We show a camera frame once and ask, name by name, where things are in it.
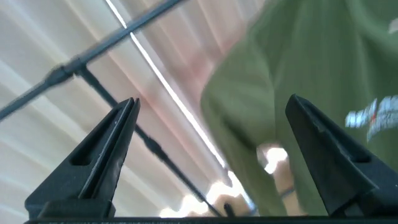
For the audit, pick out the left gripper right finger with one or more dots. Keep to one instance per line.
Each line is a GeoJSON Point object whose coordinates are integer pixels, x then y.
{"type": "Point", "coordinates": [342, 180]}

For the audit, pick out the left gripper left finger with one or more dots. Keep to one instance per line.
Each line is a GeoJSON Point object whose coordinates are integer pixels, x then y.
{"type": "Point", "coordinates": [62, 193]}

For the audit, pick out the green long-sleeved shirt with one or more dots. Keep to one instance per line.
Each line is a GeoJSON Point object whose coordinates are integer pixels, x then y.
{"type": "Point", "coordinates": [311, 62]}

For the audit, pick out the black clothes rack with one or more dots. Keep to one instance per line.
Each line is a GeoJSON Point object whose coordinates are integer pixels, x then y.
{"type": "Point", "coordinates": [71, 67]}

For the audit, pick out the beige curtain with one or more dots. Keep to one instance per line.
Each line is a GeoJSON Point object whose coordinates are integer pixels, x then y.
{"type": "Point", "coordinates": [46, 37]}

